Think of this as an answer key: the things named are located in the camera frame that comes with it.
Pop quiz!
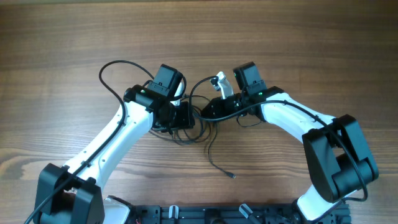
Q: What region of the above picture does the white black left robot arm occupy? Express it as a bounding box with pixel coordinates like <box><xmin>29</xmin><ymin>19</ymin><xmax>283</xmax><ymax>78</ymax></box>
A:
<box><xmin>26</xmin><ymin>65</ymin><xmax>192</xmax><ymax>223</ymax></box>

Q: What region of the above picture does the black USB cable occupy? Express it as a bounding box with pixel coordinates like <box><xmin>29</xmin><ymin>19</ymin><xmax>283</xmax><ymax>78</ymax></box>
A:
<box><xmin>183</xmin><ymin>93</ymin><xmax>236</xmax><ymax>180</ymax></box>

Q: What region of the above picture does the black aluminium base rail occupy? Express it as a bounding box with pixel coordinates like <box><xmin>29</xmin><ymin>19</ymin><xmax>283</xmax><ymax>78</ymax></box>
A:
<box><xmin>130</xmin><ymin>202</ymin><xmax>352</xmax><ymax>224</ymax></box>

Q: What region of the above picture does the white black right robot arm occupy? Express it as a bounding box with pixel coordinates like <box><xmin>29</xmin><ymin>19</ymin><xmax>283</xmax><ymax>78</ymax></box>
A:
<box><xmin>200</xmin><ymin>62</ymin><xmax>379</xmax><ymax>223</ymax></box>

